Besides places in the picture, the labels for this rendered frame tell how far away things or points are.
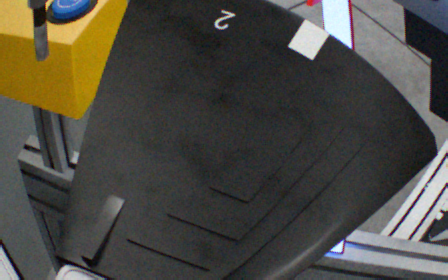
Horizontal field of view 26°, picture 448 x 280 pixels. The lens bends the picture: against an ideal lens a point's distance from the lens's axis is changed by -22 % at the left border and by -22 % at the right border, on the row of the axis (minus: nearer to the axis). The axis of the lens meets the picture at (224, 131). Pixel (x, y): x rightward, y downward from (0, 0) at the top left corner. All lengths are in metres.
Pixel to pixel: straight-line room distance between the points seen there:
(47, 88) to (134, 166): 0.35
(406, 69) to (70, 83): 1.65
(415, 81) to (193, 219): 1.92
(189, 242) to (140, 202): 0.04
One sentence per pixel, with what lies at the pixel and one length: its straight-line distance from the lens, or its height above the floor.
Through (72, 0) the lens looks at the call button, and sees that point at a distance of 0.91.
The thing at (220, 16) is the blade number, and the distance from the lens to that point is 0.66.
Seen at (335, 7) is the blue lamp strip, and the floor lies 1.14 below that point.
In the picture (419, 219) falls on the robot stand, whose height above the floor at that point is 0.23.
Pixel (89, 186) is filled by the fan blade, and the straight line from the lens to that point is 0.58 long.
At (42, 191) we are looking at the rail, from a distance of 1.11.
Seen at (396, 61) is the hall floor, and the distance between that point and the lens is 2.50.
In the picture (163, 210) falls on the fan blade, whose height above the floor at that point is 1.19.
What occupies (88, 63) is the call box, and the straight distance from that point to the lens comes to 0.91.
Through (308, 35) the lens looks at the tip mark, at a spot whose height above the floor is 1.19.
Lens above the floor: 1.61
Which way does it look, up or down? 44 degrees down
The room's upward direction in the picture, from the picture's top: 4 degrees counter-clockwise
